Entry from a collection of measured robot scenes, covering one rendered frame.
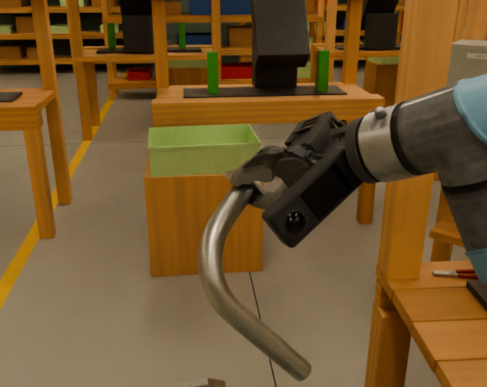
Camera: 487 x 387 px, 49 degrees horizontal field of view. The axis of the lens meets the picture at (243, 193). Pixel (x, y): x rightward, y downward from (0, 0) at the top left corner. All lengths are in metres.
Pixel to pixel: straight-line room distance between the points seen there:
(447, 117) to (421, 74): 0.84
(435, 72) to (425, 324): 0.59
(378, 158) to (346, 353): 2.17
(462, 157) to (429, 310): 0.94
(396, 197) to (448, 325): 0.33
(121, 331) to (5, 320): 0.62
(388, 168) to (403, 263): 0.97
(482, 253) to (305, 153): 0.21
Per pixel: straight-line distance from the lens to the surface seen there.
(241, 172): 0.66
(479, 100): 0.49
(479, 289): 1.51
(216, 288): 0.66
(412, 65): 1.32
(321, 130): 0.62
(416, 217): 1.45
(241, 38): 7.87
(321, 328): 2.81
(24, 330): 2.97
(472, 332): 1.38
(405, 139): 0.52
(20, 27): 10.61
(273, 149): 0.62
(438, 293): 1.49
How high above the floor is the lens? 1.64
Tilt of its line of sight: 22 degrees down
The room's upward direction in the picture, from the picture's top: straight up
